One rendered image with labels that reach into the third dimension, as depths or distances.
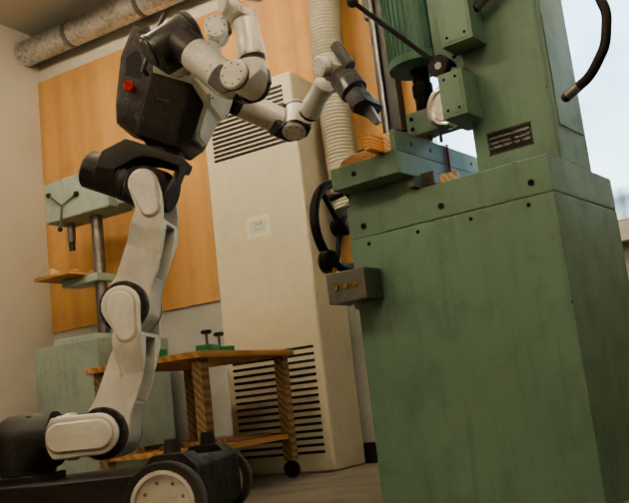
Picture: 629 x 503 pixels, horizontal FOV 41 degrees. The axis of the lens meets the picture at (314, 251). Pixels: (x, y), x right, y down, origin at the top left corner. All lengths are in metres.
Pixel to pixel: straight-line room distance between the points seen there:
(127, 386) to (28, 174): 3.02
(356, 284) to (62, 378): 2.36
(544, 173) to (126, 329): 1.17
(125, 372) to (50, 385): 1.93
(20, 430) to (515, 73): 1.63
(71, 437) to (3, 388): 2.51
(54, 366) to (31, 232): 1.15
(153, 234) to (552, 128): 1.10
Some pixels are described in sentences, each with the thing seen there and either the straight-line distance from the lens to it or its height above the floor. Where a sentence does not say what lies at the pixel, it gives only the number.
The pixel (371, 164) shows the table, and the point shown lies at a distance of 2.19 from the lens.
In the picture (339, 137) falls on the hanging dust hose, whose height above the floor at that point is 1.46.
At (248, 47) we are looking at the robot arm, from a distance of 2.20.
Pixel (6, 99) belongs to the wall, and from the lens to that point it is 5.34.
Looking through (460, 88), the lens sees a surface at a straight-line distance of 2.19.
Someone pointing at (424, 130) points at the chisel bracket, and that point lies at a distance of 2.41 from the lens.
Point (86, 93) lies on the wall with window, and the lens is 5.21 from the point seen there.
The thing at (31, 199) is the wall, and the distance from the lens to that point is 5.25.
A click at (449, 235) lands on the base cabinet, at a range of 2.11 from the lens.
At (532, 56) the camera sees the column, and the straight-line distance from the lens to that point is 2.23.
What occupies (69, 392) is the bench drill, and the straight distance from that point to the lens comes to 4.21.
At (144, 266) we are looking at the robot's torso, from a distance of 2.42.
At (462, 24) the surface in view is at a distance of 2.24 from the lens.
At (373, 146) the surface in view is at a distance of 2.14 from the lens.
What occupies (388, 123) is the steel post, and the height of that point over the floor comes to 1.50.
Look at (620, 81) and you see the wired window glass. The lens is 3.76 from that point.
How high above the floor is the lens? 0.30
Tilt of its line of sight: 10 degrees up
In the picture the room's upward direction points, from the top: 7 degrees counter-clockwise
